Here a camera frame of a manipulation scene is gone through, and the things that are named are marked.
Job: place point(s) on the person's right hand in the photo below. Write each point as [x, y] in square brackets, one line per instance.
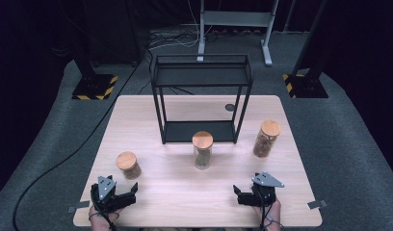
[275, 211]

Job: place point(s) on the short glass jar wooden lid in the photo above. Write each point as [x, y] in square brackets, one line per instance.
[126, 160]

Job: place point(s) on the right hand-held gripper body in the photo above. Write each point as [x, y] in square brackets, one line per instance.
[267, 180]

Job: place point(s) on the person's left hand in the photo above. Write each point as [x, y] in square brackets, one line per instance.
[96, 216]

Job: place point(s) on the tall glass jar wooden lid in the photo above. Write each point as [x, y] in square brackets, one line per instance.
[263, 144]

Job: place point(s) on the medium glass jar wooden lid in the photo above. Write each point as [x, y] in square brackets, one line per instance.
[202, 157]

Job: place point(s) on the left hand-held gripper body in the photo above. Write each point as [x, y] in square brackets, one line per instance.
[106, 186]

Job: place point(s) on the grey metal stand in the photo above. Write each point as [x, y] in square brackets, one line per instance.
[236, 18]

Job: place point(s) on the round table grommet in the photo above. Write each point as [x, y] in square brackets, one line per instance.
[230, 107]

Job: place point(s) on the black metal rack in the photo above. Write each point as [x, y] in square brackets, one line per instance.
[201, 75]

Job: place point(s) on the grey tape strip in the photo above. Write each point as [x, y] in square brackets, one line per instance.
[317, 204]
[79, 205]

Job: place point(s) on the black stand with striped base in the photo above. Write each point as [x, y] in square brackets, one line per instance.
[308, 86]
[93, 86]

